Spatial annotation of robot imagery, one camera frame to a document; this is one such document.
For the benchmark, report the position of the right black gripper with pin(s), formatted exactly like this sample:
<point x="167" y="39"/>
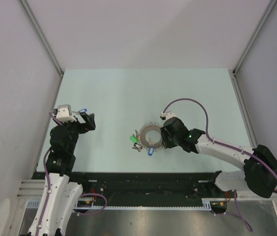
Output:
<point x="166" y="144"/>

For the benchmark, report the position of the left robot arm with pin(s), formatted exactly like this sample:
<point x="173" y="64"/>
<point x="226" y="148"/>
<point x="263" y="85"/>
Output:
<point x="59" y="193"/>

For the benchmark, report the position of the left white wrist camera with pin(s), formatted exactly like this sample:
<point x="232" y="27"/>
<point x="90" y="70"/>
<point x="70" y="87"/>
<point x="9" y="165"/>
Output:
<point x="64" y="114"/>

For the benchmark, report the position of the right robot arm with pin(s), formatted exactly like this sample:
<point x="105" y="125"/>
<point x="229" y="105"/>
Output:
<point x="257" y="166"/>

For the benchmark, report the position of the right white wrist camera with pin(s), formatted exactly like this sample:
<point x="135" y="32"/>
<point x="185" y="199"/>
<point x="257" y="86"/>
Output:
<point x="167" y="115"/>

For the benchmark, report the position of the key with blue tag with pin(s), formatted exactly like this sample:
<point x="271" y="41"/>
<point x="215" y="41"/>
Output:
<point x="79" y="112"/>

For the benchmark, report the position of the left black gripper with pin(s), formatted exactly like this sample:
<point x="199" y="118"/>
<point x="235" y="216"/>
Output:
<point x="84" y="126"/>

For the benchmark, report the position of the key with black tag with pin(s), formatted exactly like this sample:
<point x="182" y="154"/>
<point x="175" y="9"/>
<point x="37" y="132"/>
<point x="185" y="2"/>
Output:
<point x="137" y="147"/>

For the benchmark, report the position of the key with green tag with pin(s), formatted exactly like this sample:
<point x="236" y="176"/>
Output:
<point x="134" y="139"/>

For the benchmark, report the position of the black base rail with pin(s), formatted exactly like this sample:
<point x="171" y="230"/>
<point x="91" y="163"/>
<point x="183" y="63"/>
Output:
<point x="152" y="189"/>

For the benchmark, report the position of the large metal keyring disc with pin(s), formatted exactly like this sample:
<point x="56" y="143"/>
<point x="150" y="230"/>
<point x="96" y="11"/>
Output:
<point x="150" y="136"/>

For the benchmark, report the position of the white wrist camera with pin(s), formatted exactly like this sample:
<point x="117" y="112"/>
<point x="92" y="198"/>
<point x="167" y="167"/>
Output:
<point x="64" y="114"/>
<point x="167" y="115"/>

